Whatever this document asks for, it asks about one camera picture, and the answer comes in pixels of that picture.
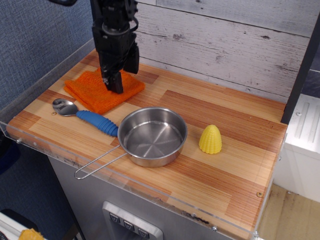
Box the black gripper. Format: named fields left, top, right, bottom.
left=100, top=23, right=140, bottom=94

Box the orange cloth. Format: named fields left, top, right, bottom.
left=64, top=69, right=145, bottom=115

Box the steel pot with wire handle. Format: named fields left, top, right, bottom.
left=74, top=106, right=188, bottom=180

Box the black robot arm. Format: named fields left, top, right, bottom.
left=91, top=0, right=140, bottom=94

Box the yellow toy corn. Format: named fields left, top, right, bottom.
left=198, top=124, right=222, bottom=155

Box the clear acrylic guard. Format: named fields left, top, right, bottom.
left=1, top=116, right=287, bottom=240

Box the silver button panel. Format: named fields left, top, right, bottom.
left=102, top=201, right=164, bottom=240

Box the yellow black object bottom left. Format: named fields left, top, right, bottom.
left=0, top=228, right=47, bottom=240

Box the white box at right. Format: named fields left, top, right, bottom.
left=273, top=94, right=320, bottom=202

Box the dark left post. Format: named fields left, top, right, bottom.
left=89, top=0, right=118, bottom=69

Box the dark post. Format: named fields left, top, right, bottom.
left=89, top=0, right=118, bottom=69
left=280, top=15, right=320, bottom=125

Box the spoon with blue handle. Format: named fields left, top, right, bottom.
left=52, top=98, right=119, bottom=137

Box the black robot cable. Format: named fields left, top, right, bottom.
left=47, top=0, right=78, bottom=7

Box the dark right post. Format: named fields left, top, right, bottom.
left=280, top=15, right=320, bottom=125

